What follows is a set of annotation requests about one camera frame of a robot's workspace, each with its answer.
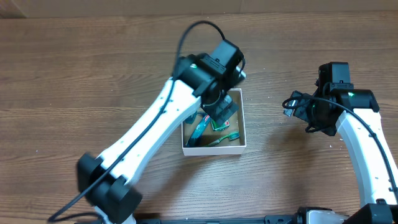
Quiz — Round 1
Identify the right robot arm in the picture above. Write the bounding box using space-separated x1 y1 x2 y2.
282 62 397 223

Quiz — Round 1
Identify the green soap package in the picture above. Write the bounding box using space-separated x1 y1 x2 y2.
211 119 230 131

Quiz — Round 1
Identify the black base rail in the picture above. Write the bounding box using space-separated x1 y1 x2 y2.
136 214 305 224

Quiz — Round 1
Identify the blue mouthwash bottle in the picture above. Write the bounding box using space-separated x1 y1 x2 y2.
185 112 197 124

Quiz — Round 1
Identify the green toothbrush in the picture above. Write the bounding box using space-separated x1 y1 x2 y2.
204 132 240 147

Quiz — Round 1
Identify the white cardboard box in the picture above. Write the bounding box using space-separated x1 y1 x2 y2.
181 88 247 156

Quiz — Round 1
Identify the teal toothpaste tube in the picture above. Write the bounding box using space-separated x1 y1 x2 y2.
186 113 211 147

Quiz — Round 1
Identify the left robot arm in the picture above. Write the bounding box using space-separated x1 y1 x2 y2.
76 39 246 223

